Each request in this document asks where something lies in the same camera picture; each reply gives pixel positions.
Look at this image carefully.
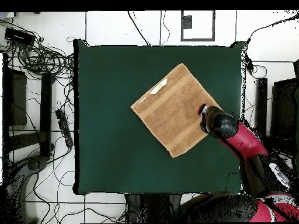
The tan terry towel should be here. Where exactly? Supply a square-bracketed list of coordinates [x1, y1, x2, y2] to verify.
[130, 62, 222, 159]

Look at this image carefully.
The black flat panel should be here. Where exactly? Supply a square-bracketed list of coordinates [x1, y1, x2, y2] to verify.
[270, 78, 298, 141]
[2, 53, 27, 127]

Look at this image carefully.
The dark green table cloth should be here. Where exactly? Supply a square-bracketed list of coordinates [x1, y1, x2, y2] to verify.
[72, 38, 246, 196]

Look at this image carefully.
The long black power strip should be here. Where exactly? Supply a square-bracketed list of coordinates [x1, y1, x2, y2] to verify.
[55, 108, 74, 149]

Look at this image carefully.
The grey stand base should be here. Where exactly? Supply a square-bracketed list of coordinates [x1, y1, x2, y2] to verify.
[4, 155, 48, 223]

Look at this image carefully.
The black box device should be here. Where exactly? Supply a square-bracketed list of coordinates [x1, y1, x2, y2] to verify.
[4, 27, 36, 47]

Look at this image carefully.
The black upright post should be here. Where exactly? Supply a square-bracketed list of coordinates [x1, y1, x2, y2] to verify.
[255, 77, 269, 136]
[39, 72, 55, 158]

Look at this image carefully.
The grey rectangular frame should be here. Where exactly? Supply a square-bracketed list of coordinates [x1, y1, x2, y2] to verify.
[180, 10, 216, 42]

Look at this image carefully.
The thick black cable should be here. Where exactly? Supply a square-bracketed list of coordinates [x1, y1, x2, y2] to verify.
[127, 10, 150, 46]

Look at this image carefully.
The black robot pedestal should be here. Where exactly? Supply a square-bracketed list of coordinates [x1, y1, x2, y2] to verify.
[126, 193, 183, 223]

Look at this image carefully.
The tangle of black cables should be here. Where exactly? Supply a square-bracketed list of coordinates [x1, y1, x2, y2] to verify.
[0, 19, 75, 80]

